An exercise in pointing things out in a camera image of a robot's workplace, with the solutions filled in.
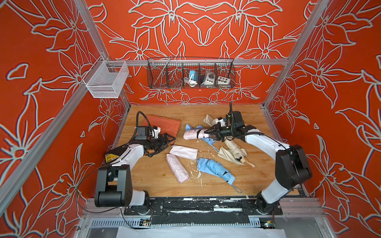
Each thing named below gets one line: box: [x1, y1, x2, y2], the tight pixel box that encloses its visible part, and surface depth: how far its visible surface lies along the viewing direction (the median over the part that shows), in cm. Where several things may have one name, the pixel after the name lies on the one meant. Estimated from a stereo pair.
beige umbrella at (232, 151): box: [217, 135, 255, 168], surface depth 91 cm
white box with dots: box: [217, 75, 231, 85], surface depth 96 cm
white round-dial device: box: [200, 70, 216, 86], surface depth 93 cm
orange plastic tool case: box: [143, 115, 182, 139], surface depth 105 cm
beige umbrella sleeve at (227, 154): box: [217, 145, 245, 166], surface depth 92 cm
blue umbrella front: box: [196, 157, 243, 194], surface depth 83 cm
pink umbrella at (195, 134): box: [183, 128, 211, 140], surface depth 85 cm
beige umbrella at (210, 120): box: [202, 114, 218, 127], surface depth 108 cm
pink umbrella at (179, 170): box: [165, 153, 191, 183], surface depth 84 cm
